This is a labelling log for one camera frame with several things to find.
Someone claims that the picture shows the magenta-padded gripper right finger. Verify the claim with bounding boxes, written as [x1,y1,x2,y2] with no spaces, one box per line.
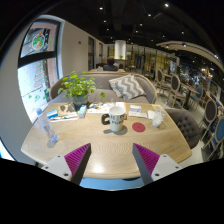
[131,142,184,186]

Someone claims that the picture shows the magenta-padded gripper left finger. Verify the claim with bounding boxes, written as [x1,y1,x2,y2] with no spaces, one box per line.
[40,142,92,186]

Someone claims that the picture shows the clear blue-capped water bottle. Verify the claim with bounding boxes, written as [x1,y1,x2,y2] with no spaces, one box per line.
[35,107,60,144]

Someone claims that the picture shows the flat round red coaster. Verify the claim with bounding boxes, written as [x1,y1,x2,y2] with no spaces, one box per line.
[131,121,147,133]

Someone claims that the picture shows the dark grey tufted armchair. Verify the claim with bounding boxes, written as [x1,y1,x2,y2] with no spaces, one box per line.
[164,108,202,150]

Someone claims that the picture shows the clear plastic cup with straw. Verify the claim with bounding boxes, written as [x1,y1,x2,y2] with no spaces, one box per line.
[151,101,167,129]

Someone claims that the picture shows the blue and white box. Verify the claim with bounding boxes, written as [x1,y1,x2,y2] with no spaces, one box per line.
[46,109,60,120]

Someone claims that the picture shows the small light blue box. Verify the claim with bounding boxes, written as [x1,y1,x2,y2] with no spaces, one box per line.
[78,104,88,119]

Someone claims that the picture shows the yellow card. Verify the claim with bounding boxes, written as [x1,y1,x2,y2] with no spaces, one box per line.
[151,103,164,111]

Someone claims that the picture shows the white tissue pack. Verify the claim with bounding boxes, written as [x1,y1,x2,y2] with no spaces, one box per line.
[129,104,143,113]

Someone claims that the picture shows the open colourful magazine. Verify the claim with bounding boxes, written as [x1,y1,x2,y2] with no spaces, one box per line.
[87,101,126,114]

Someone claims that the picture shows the green potted plant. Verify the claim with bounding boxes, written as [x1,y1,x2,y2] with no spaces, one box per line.
[57,70,106,109]

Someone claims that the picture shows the group of oval-back dining chairs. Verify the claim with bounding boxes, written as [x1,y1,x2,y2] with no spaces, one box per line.
[153,68,224,161]

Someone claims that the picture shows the grey white chevron cushion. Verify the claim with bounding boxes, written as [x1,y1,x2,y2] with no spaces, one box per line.
[108,74,147,101]

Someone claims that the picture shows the window with festive decals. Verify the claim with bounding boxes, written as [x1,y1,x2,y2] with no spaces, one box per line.
[17,18,64,124]

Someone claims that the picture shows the grey curved sofa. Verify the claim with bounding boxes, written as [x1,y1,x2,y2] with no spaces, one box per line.
[49,71,158,105]

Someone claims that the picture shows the person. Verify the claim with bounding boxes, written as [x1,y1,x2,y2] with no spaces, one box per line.
[102,56,119,72]

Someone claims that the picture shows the white round pillar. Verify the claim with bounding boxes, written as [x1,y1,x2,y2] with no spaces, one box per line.
[114,39,127,60]

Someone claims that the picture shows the group of ceiling spotlights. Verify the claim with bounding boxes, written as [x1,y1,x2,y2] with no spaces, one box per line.
[98,2,221,59]

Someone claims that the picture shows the white mug with black handle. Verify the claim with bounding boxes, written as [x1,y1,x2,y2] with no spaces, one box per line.
[101,105,128,134]

